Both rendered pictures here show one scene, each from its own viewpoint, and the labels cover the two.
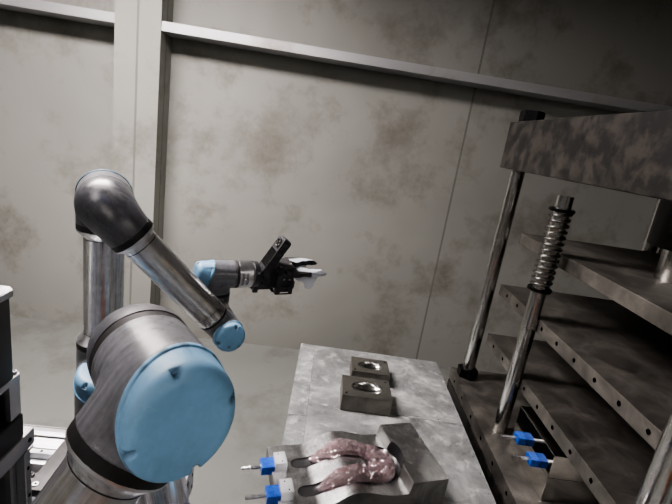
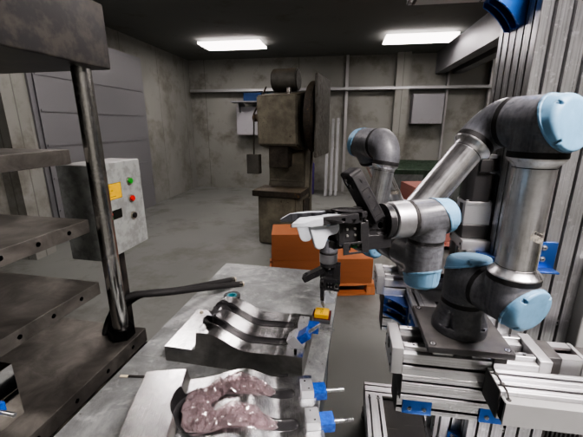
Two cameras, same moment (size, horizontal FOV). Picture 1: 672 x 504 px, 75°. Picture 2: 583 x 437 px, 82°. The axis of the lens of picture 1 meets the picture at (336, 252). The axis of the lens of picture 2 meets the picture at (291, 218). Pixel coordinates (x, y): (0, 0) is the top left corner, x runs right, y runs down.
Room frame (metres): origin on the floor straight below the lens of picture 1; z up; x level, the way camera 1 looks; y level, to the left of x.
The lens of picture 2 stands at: (1.81, 0.18, 1.62)
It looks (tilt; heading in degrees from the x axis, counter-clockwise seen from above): 16 degrees down; 193
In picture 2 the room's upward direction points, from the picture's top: straight up
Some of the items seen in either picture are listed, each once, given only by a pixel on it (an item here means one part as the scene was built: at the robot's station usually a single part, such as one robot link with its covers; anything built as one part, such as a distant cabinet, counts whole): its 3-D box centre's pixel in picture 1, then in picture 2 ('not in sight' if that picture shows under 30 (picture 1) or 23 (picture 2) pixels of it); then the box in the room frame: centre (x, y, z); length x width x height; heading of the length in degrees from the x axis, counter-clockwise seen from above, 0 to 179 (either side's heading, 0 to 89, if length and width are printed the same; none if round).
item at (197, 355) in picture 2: not in sight; (243, 331); (0.78, -0.25, 0.87); 0.50 x 0.26 x 0.14; 92
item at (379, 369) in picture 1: (369, 371); not in sight; (1.78, -0.23, 0.83); 0.17 x 0.13 x 0.06; 92
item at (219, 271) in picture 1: (216, 275); (429, 218); (1.09, 0.31, 1.43); 0.11 x 0.08 x 0.09; 120
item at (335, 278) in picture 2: not in sight; (330, 275); (0.51, 0.04, 1.01); 0.09 x 0.08 x 0.12; 92
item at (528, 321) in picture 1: (518, 360); not in sight; (1.56, -0.77, 1.10); 0.05 x 0.05 x 1.30
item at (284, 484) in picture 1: (268, 495); (322, 390); (0.99, 0.08, 0.86); 0.13 x 0.05 x 0.05; 109
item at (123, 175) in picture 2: not in sight; (123, 312); (0.58, -0.96, 0.74); 0.30 x 0.22 x 1.47; 2
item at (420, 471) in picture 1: (353, 469); (228, 414); (1.13, -0.16, 0.86); 0.50 x 0.26 x 0.11; 109
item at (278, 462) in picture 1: (263, 466); (330, 421); (1.09, 0.12, 0.86); 0.13 x 0.05 x 0.05; 109
